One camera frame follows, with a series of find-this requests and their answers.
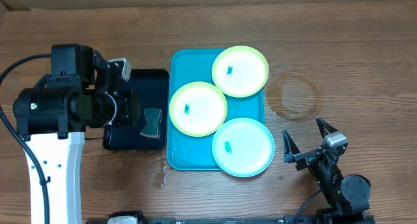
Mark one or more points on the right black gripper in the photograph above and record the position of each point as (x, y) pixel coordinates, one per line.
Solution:
(293, 154)

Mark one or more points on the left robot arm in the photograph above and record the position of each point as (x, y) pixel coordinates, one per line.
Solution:
(82, 90)

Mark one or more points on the light blue plate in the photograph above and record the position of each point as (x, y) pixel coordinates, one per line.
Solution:
(243, 147)

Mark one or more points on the teal plastic tray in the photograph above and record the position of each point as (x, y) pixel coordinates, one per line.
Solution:
(187, 153)

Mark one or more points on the black plastic tray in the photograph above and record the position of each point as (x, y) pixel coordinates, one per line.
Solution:
(152, 86)

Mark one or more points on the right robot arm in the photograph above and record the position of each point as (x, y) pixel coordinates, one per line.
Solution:
(347, 196)

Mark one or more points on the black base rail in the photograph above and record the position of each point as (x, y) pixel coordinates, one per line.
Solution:
(138, 217)

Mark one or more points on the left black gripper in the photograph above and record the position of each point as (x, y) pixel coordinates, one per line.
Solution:
(131, 109)

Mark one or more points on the yellow-green plate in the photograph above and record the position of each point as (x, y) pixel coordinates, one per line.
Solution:
(240, 71)
(198, 109)

